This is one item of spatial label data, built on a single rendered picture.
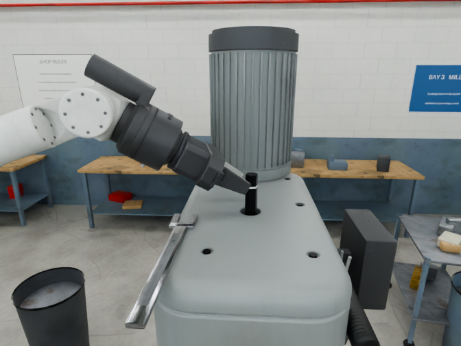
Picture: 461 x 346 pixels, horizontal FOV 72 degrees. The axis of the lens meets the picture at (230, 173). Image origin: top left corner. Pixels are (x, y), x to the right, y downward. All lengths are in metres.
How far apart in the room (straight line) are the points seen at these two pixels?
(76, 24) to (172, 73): 1.49
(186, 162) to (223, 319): 0.22
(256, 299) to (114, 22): 4.90
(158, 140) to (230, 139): 0.26
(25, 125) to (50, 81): 5.07
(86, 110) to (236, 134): 0.34
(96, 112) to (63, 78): 5.02
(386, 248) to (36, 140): 0.78
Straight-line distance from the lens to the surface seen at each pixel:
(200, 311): 0.40
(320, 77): 4.82
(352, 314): 0.51
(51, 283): 3.05
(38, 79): 5.68
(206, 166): 0.47
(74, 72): 5.38
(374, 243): 0.88
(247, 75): 0.67
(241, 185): 0.51
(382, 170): 4.58
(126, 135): 0.47
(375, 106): 5.06
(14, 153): 0.53
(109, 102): 0.45
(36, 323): 2.72
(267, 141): 0.69
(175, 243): 0.46
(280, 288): 0.39
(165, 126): 0.47
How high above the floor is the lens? 2.12
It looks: 18 degrees down
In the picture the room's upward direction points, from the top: straight up
